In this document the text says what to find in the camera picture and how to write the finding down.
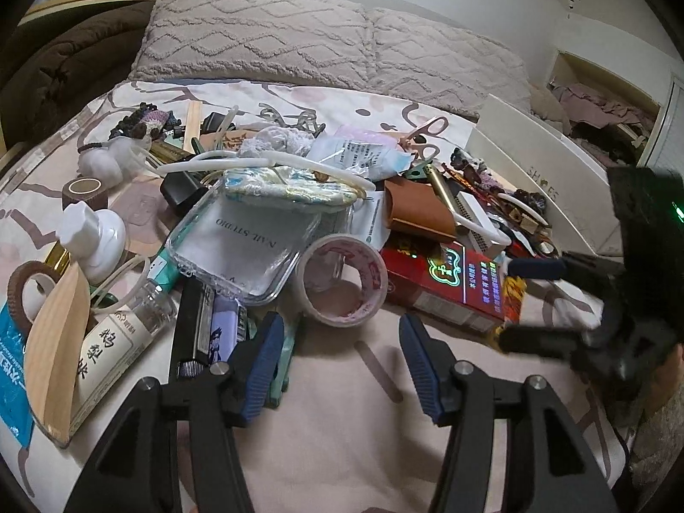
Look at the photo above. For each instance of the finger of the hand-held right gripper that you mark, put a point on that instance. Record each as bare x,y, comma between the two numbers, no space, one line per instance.
545,336
539,269

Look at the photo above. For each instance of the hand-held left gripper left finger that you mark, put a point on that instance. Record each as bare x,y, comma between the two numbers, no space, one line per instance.
262,368

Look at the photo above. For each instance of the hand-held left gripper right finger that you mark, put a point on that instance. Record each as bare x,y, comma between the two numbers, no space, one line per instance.
422,368

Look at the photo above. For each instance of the gold red candy bar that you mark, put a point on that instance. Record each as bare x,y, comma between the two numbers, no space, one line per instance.
510,299

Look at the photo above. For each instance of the white shoe box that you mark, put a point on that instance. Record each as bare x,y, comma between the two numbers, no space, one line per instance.
513,155

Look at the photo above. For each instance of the person's right forearm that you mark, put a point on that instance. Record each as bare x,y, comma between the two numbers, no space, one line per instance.
662,438

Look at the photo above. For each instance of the green clip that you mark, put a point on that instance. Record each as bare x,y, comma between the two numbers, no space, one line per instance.
291,342

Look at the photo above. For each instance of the white power adapter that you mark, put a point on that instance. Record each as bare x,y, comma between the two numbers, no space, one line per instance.
478,214

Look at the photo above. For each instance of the red cigarette box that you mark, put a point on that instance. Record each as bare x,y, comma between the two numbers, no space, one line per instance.
443,283

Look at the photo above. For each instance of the cartoon printed bedsheet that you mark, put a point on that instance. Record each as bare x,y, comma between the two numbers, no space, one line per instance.
342,438

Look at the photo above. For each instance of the purple crocheted doll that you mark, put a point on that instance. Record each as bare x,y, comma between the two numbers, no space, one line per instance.
481,168

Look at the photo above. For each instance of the clear plastic tray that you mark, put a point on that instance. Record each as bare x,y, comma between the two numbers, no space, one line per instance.
240,246

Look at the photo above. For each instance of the brass tube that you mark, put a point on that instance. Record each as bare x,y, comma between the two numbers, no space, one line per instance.
443,184

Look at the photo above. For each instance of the white louvre door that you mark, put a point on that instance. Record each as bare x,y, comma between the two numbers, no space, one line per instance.
668,128

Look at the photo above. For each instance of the brown leather wallet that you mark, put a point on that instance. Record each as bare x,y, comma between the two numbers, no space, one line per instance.
419,208

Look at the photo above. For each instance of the pink clothes pile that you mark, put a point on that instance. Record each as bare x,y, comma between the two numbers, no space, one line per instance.
604,112

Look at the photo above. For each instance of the labelled glass bottle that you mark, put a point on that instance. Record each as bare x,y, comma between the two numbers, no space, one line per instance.
112,352

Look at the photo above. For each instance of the fluffy beige cushion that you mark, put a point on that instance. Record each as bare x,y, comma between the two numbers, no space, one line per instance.
545,109

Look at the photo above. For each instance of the rose gold scissors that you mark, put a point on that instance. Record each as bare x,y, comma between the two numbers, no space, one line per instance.
422,136

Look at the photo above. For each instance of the floral fabric pouch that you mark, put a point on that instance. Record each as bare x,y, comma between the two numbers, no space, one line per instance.
288,187

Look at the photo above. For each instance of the black power adapter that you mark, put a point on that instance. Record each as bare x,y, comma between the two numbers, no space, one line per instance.
181,189

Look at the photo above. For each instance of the wooden leaf-shaped paddle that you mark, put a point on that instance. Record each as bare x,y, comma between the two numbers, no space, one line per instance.
56,352

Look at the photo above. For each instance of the white round bottle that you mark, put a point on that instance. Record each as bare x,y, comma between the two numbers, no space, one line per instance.
93,240

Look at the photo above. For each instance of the clear mask packet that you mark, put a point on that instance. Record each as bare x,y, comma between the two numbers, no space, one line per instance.
358,157

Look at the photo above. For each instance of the pink packet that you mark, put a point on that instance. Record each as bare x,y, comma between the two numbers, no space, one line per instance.
366,133

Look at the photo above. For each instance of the wooden character sign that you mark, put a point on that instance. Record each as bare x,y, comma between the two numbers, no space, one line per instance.
235,144

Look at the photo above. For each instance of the white lace cloth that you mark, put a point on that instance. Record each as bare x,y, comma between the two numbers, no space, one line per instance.
275,141

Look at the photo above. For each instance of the beige textured pillow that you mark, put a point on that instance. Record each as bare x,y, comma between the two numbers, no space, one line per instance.
443,59
251,32

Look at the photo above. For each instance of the dark green box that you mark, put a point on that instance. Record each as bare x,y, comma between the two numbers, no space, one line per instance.
171,152

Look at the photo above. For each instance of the dark brown tape roll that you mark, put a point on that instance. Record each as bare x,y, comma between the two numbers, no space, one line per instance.
83,192

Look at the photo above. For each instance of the blue packet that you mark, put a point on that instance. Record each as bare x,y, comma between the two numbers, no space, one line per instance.
10,379

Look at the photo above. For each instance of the clear glasses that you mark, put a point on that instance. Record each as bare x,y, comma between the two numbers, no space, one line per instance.
288,115

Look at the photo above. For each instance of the light brown tape roll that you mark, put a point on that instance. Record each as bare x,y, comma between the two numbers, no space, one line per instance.
18,288

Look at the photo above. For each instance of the wooden stick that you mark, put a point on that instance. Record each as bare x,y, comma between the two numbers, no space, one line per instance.
192,120

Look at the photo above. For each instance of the crocheted flower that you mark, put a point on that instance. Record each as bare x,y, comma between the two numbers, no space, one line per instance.
147,123

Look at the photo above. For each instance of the grey headboard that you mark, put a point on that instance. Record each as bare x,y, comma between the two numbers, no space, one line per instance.
454,5

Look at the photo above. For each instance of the brown duvet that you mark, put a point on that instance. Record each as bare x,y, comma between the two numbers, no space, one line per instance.
64,59

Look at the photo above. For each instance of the wooden bedside shelf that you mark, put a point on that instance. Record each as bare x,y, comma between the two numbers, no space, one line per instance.
80,2

